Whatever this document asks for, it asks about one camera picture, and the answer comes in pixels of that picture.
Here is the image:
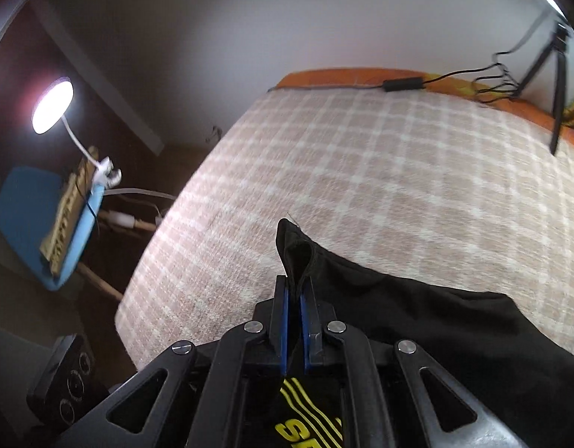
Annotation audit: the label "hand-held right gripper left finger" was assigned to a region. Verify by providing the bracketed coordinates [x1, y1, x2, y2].
[54, 275, 290, 448]

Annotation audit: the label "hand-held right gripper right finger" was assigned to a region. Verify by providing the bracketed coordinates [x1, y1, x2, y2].
[300, 276, 530, 448]

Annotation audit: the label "black pants with yellow stripes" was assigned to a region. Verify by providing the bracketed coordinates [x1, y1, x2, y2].
[268, 218, 574, 448]

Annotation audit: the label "checkered beige bed blanket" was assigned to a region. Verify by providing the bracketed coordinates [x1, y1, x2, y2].
[115, 88, 574, 370]

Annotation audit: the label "black speaker box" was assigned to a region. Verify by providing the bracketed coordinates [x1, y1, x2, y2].
[26, 334, 111, 433]

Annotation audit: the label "beige wooden rack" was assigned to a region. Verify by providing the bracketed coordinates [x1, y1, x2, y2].
[40, 146, 101, 275]

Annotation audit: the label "blue chair with wooden legs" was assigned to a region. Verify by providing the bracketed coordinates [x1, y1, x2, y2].
[0, 166, 157, 302]

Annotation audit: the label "orange bed sheet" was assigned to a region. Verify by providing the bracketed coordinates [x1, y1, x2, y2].
[268, 68, 574, 154]

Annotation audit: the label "white clip-on lamp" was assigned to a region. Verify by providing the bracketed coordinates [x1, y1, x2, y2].
[31, 77, 122, 192]

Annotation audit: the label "black tripod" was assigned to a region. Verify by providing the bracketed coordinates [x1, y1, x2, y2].
[515, 13, 572, 156]

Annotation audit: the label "white cable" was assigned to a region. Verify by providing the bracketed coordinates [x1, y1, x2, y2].
[103, 187, 178, 202]

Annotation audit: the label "black power adapter with cables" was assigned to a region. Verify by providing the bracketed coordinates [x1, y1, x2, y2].
[383, 49, 525, 103]

